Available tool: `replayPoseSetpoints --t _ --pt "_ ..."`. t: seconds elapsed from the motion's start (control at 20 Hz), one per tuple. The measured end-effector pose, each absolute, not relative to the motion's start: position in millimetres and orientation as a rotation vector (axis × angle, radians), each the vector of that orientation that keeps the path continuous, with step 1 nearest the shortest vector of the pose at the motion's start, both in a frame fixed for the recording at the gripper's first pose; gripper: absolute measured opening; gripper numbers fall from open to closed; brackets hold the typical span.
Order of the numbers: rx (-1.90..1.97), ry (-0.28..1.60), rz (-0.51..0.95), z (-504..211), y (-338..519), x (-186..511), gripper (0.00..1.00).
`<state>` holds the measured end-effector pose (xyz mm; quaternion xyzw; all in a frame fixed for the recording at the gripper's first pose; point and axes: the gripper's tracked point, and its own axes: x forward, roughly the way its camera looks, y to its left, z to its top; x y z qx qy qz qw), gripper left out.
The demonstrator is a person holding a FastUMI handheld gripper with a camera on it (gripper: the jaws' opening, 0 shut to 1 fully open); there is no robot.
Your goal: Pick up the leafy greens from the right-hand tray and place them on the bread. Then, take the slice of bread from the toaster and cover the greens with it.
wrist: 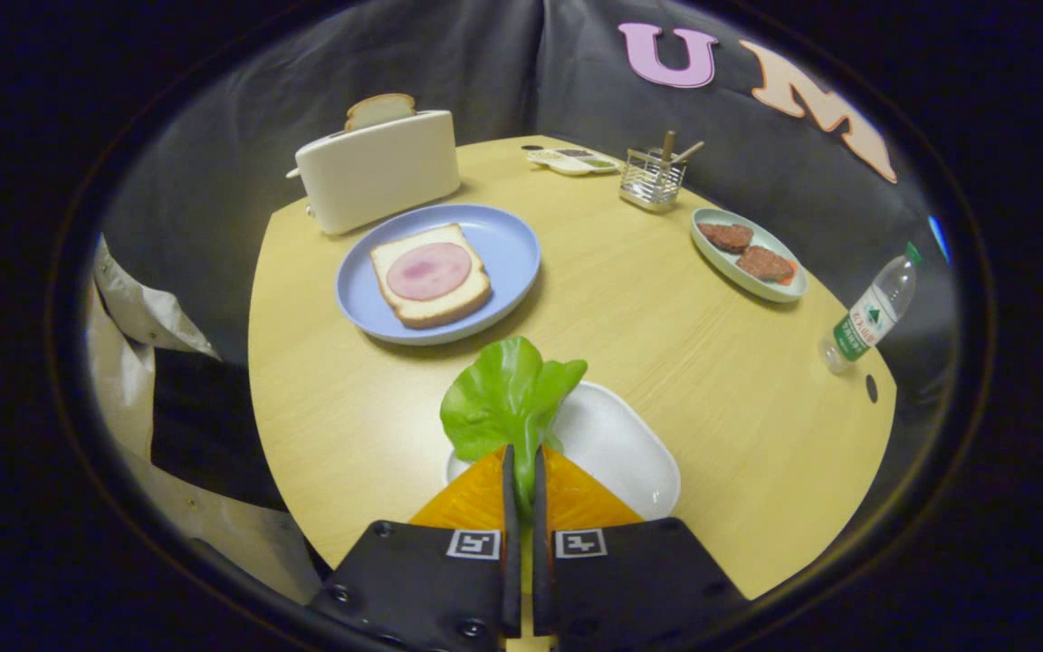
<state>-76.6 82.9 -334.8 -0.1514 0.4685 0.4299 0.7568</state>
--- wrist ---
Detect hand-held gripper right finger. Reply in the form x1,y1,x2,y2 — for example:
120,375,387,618
532,446,749,652

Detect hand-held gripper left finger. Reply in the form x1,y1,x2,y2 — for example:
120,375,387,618
309,444,522,652

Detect green lettuce leaf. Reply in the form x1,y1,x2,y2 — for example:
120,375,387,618
440,337,588,513

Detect plain bread slice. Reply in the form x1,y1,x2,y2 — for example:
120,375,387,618
344,93,416,132

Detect white plate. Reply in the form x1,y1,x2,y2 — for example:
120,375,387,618
445,380,681,522

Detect bread slice under ham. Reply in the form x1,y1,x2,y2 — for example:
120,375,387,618
369,224,493,330

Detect pink ham slice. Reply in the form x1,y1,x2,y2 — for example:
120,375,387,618
386,242,473,302

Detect blue plate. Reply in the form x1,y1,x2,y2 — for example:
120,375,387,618
335,204,542,347

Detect pale green plate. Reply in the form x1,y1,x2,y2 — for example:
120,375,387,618
691,207,809,303

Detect brown meat patty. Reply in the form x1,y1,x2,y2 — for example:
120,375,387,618
698,223,754,254
737,245,797,283

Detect white divided condiment dish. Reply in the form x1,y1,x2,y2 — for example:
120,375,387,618
526,148,622,177

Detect white toaster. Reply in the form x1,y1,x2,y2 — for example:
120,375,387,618
286,110,462,236

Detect clear water bottle green label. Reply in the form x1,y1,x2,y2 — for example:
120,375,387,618
818,242,923,375

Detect person's white and black clothing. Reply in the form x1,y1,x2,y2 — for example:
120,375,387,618
87,235,323,603

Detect black backdrop cloth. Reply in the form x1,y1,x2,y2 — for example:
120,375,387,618
100,0,962,399

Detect metal wire utensil holder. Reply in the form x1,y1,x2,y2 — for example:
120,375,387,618
619,148,687,214

